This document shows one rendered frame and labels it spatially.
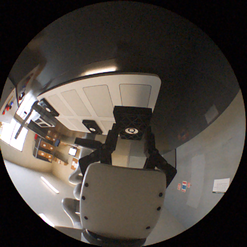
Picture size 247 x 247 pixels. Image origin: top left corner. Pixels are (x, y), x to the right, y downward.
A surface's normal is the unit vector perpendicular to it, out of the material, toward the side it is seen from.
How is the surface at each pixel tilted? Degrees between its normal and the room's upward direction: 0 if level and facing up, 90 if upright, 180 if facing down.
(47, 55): 0
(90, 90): 0
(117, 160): 90
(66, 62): 0
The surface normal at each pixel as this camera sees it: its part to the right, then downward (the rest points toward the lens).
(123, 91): -0.14, 0.87
